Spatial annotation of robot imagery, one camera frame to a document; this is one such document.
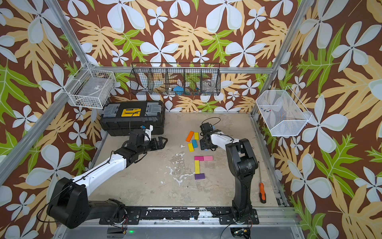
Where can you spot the white wire basket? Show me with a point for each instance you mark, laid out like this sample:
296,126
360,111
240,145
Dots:
90,87
283,112

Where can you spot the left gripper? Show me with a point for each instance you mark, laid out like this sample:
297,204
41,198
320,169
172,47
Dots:
160,146

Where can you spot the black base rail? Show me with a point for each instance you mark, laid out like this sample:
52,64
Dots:
192,215

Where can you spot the orange block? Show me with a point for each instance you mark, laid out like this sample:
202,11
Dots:
190,136

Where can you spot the purple block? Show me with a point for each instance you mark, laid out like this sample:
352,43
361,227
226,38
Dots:
200,176

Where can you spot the blue object in basket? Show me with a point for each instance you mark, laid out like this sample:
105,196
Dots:
178,90

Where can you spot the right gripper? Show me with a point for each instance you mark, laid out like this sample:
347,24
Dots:
202,145

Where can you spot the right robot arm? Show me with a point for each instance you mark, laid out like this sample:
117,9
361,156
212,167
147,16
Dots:
242,164

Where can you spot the white wire basket left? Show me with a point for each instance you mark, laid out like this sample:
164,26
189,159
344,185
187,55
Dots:
90,87

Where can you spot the teal block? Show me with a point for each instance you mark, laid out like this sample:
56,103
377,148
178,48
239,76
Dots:
194,143

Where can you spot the white wire basket right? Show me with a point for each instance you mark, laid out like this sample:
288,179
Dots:
283,112

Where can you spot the long yellow block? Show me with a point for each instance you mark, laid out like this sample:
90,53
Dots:
197,167

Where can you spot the black toolbox yellow handle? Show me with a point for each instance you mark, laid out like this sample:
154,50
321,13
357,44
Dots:
119,119

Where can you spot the orange handled tool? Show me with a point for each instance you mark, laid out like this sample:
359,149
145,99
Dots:
262,194

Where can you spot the small yellow block top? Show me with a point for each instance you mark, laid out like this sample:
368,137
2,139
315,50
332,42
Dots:
196,136

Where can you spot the magenta block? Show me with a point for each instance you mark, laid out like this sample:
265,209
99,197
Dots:
199,158

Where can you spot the black wire basket rear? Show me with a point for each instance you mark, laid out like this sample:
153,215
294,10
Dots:
197,79

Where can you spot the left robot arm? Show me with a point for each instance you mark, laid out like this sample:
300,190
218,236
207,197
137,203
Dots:
70,204

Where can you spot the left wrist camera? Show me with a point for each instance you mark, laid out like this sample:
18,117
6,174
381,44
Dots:
147,132

